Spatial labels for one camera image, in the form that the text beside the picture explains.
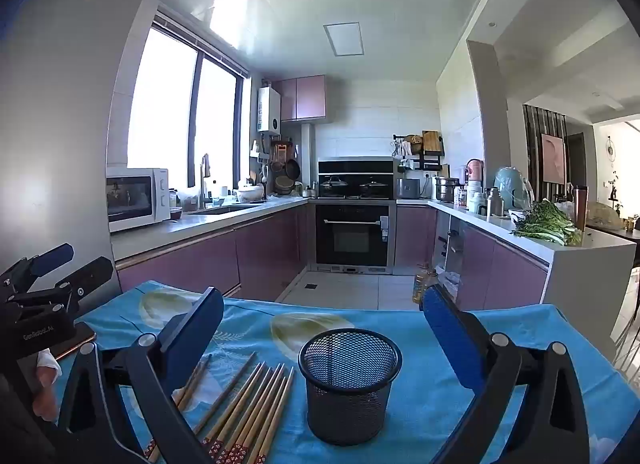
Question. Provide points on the pink wall cabinet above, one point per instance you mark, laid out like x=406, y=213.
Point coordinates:
x=310, y=96

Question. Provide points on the pink base cabinet run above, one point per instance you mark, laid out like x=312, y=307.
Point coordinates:
x=200, y=259
x=505, y=269

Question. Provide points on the white water heater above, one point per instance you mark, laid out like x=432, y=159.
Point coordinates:
x=269, y=109

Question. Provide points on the person's left hand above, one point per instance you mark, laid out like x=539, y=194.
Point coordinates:
x=47, y=394

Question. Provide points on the white casserole pot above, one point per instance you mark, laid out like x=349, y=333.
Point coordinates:
x=249, y=195

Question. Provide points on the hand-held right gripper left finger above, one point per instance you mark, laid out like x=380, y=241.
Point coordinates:
x=192, y=331

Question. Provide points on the bunch of green vegetables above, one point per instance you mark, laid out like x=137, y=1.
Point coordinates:
x=545, y=224

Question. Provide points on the dark smartphone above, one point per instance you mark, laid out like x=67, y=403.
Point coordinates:
x=86, y=335

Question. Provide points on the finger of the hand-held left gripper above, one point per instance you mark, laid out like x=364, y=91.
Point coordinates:
x=47, y=260
x=87, y=276

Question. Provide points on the white microwave oven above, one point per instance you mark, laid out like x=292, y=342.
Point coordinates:
x=130, y=199

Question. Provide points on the black built-in oven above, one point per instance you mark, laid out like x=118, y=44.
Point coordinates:
x=350, y=239

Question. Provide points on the hanging black frying pan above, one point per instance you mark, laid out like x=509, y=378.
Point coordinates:
x=293, y=169

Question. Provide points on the wooden cutting board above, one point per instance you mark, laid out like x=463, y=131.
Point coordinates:
x=431, y=142

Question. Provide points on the steel vacuum flask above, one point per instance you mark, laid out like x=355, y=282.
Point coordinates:
x=494, y=204

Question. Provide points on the blue floral tablecloth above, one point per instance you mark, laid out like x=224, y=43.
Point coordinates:
x=280, y=324

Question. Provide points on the black mesh utensil holder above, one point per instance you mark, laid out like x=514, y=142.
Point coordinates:
x=350, y=404

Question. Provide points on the black range hood stove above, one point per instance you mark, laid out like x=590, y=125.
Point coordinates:
x=355, y=167

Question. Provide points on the bunch of wooden chopsticks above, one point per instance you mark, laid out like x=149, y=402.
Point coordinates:
x=250, y=404

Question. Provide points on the black wall rack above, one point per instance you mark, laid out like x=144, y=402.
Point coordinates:
x=415, y=161

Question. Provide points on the black pot with glass lid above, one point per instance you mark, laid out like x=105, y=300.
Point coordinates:
x=334, y=186
x=374, y=187

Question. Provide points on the ceiling light panel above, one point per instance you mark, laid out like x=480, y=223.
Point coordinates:
x=343, y=39

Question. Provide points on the yellow cooking oil bottle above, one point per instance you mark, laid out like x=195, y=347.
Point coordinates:
x=422, y=289

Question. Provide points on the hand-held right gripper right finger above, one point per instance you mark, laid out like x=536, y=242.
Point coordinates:
x=450, y=339

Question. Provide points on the wall clock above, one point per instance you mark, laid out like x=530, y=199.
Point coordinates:
x=610, y=146

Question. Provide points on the pink framed painting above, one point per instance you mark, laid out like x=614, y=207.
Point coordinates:
x=553, y=159

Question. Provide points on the stainless steel stockpot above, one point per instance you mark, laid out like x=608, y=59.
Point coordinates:
x=446, y=190

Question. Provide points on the grey refrigerator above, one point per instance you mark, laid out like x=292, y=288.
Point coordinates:
x=65, y=119

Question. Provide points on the steel sink faucet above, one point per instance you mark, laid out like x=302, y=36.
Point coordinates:
x=204, y=169

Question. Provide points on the pink electric kettle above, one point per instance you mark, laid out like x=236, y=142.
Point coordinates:
x=474, y=171

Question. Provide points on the brown travel tumbler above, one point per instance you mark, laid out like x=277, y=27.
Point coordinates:
x=581, y=206

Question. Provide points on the kitchen window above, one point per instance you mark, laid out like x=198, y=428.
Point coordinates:
x=165, y=109

